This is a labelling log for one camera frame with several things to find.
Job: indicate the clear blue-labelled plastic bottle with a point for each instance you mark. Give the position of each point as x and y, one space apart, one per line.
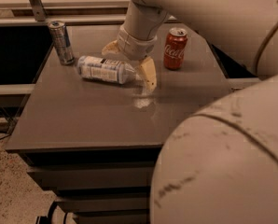
106 70

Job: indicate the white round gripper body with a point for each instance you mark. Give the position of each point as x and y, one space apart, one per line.
133 48

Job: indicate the silver blue energy drink can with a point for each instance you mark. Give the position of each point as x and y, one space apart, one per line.
61 42

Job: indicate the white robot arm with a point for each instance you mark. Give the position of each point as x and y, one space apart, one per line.
220 165

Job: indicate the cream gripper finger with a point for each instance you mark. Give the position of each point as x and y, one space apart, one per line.
147 73
111 48

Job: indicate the metal railing frame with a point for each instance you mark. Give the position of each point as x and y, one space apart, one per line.
76 15

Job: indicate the grey drawer cabinet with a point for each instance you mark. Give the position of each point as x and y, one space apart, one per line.
95 144

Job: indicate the red Coca-Cola can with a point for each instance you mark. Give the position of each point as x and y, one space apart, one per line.
176 41

